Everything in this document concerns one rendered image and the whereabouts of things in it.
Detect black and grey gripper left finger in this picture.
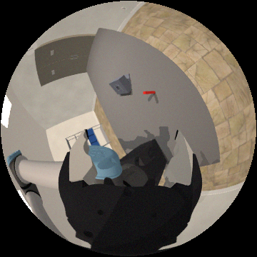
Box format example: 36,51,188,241
59,129,98,218

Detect dark grey sloped panel with square hole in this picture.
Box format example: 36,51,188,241
109,74,131,94

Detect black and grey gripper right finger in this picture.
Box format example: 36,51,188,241
163,130,202,223

